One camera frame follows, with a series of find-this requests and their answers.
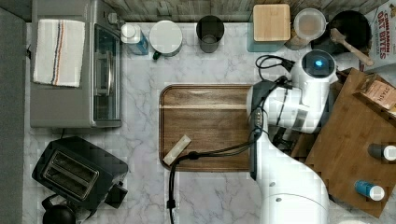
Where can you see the cinnamon oat bites box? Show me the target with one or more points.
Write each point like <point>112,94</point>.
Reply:
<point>383,25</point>

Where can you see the striped white dish towel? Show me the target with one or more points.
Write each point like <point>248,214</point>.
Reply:
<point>59,52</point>

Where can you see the black kettle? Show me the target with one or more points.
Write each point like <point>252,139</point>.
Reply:
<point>58,213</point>

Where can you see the wooden spoon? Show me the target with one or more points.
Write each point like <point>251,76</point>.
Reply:
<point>339,38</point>

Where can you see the dark grey cup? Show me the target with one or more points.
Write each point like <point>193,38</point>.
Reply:
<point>210,30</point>

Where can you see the wooden cutting board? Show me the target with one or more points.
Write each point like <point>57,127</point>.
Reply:
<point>212,116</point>

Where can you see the black toaster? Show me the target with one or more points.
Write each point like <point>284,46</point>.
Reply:
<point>82,173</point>

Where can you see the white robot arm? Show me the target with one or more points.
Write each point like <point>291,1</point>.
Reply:
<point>292,193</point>

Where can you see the grey spice bottle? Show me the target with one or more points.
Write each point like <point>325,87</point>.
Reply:
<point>387,152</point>

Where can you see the white lidded canister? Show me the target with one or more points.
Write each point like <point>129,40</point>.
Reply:
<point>166,39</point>

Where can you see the silver toaster oven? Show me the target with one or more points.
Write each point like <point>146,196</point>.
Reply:
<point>95,103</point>

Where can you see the blue soap bottle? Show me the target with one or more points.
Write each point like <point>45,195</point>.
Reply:
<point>133,39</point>

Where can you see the blue spice bottle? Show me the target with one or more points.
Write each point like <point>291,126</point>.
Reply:
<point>369,190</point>

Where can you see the small white wooden block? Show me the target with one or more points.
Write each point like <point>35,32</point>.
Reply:
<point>176,150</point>

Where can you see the wooden drawer cabinet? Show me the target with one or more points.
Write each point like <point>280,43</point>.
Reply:
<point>339,152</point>

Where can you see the container with bamboo lid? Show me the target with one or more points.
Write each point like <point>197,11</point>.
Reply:
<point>268,28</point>

